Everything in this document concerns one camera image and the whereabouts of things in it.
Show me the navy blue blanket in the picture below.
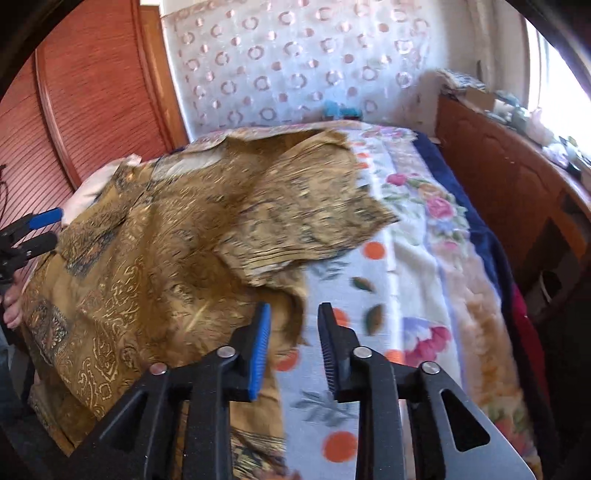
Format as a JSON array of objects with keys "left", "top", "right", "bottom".
[{"left": 413, "top": 133, "right": 518, "bottom": 296}]

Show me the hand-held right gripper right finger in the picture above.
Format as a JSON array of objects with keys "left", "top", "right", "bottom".
[{"left": 318, "top": 302, "right": 536, "bottom": 480}]

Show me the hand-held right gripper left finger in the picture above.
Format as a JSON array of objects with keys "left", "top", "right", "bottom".
[{"left": 60, "top": 302, "right": 273, "bottom": 480}]

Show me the person's left hand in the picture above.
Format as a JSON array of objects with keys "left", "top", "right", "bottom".
[{"left": 0, "top": 282, "right": 24, "bottom": 330}]

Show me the row of small bottles and jars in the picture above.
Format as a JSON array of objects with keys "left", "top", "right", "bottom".
[{"left": 489, "top": 90, "right": 591, "bottom": 176}]

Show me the circle print white curtain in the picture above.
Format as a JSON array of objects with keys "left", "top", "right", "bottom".
[{"left": 159, "top": 0, "right": 432, "bottom": 144}]

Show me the golden patterned garment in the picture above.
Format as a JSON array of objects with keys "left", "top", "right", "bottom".
[{"left": 21, "top": 128, "right": 402, "bottom": 480}]

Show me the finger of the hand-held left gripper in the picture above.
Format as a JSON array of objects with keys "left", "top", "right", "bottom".
[
  {"left": 9, "top": 208, "right": 64, "bottom": 237},
  {"left": 0, "top": 232, "right": 59, "bottom": 278}
]

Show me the folded patterned cloth pile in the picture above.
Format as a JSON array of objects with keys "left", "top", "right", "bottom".
[{"left": 436, "top": 68, "right": 485, "bottom": 93}]

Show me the red cloth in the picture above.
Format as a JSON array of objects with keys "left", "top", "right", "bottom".
[{"left": 510, "top": 284, "right": 550, "bottom": 407}]

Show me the floral blanket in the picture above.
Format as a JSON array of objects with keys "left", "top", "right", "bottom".
[{"left": 318, "top": 121, "right": 543, "bottom": 480}]

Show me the long wooden cabinet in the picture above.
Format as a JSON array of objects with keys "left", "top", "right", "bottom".
[{"left": 434, "top": 95, "right": 591, "bottom": 324}]

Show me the white pillow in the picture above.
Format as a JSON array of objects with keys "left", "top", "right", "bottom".
[{"left": 62, "top": 154, "right": 141, "bottom": 227}]

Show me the cardboard box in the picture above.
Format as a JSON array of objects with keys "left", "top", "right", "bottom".
[{"left": 462, "top": 85, "right": 496, "bottom": 112}]

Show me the window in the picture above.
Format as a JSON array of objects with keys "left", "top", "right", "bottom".
[{"left": 526, "top": 18, "right": 591, "bottom": 134}]

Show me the orange fruit print bed sheet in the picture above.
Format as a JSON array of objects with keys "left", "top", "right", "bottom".
[{"left": 274, "top": 131, "right": 409, "bottom": 480}]

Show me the teal toy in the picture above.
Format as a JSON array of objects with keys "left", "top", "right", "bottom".
[{"left": 323, "top": 99, "right": 365, "bottom": 121}]

